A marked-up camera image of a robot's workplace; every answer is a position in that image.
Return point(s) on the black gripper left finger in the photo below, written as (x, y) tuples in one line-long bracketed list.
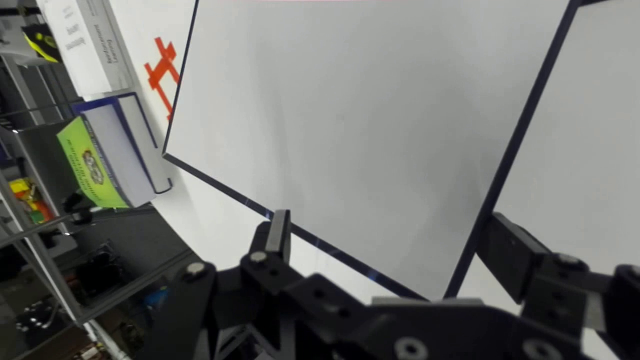
[(276, 247)]

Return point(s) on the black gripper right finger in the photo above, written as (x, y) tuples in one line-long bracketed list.
[(513, 253)]

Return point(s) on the dark blue hardcover book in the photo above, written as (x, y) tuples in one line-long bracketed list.
[(367, 121)]

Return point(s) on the blue covered book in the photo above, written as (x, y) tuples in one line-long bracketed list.
[(153, 150)]

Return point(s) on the green book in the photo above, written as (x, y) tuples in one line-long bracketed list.
[(83, 161)]

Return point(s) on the white flat book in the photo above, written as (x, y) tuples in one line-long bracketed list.
[(100, 40)]

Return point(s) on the white round table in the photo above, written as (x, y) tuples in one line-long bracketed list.
[(212, 213)]

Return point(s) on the colourful toy blocks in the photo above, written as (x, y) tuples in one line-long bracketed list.
[(30, 201)]

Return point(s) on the small yellow black object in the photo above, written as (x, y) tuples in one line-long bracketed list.
[(41, 42)]

